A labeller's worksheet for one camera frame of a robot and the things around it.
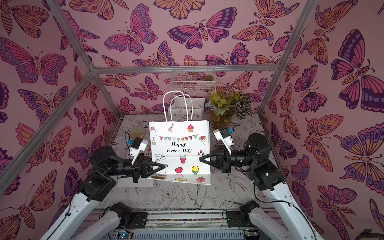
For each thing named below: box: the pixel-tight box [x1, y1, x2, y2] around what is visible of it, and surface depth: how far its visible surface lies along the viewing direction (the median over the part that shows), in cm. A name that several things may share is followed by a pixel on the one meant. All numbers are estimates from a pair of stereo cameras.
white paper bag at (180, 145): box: [149, 90, 211, 185], surface depth 52 cm
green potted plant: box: [204, 91, 253, 130], surface depth 99 cm
